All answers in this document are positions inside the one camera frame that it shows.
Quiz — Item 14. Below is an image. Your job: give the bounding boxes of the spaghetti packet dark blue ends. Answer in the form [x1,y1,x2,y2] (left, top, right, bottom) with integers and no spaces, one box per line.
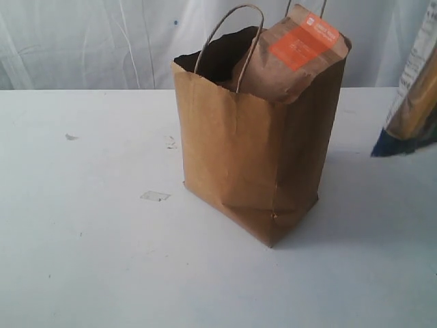
[371,1,436,158]

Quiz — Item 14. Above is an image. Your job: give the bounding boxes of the clear plastic wrapper scrap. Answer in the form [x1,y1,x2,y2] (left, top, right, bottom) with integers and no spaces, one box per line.
[140,191,170,202]

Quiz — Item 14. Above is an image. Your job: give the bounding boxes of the brown paper shopping bag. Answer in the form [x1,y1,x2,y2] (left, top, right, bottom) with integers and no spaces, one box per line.
[171,25,347,247]

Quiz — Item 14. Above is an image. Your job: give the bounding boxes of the kraft pouch with orange label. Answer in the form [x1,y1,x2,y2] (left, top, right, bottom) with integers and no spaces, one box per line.
[222,4,352,104]

